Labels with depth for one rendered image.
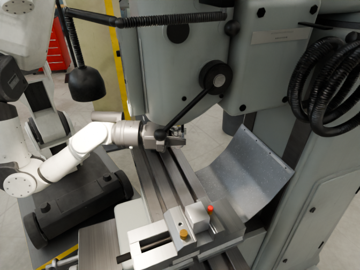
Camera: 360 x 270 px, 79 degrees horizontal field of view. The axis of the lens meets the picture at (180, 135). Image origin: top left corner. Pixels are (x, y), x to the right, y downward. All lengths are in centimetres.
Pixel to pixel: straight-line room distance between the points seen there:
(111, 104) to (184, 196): 179
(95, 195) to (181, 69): 109
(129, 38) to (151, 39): 7
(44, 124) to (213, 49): 92
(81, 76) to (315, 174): 75
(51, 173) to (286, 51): 71
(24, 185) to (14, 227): 157
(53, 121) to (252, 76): 95
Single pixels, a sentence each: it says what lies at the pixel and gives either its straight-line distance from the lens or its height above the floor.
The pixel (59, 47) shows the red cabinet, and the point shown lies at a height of 52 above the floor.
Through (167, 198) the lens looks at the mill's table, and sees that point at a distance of 87.
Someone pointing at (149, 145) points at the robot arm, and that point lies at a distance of 65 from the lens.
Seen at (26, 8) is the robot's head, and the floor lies 157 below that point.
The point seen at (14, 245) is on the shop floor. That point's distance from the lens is 221.
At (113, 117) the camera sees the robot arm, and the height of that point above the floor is 129.
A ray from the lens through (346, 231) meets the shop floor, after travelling 230.
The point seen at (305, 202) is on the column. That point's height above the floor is 95.
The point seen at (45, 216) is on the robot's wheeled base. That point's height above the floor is 61.
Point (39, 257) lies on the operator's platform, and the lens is 155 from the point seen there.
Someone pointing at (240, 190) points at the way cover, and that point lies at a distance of 95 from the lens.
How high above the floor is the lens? 163
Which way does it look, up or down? 36 degrees down
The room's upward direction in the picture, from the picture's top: straight up
